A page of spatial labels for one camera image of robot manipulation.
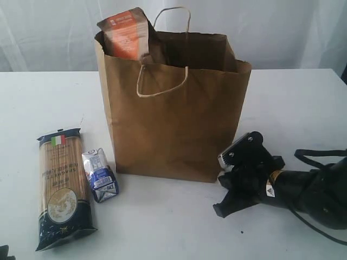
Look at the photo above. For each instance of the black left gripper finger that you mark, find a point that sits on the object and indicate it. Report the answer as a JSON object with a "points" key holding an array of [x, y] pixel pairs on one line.
{"points": [[4, 250]]}

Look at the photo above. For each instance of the brown pouch orange label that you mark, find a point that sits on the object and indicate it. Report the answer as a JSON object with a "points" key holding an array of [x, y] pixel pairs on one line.
{"points": [[130, 35]]}

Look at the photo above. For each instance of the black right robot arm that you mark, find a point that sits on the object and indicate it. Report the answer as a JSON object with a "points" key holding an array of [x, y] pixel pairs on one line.
{"points": [[319, 192]]}

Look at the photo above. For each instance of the spaghetti packet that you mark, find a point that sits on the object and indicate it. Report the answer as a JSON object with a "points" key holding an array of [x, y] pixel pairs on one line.
{"points": [[64, 207]]}

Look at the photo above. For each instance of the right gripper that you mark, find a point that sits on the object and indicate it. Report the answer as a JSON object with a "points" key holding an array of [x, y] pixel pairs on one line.
{"points": [[247, 165]]}

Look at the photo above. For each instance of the small milk carton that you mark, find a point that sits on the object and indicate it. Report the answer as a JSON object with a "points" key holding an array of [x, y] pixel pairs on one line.
{"points": [[100, 176]]}

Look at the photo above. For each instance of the brown paper bag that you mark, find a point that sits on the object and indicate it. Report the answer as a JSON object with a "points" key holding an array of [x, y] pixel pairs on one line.
{"points": [[172, 120]]}

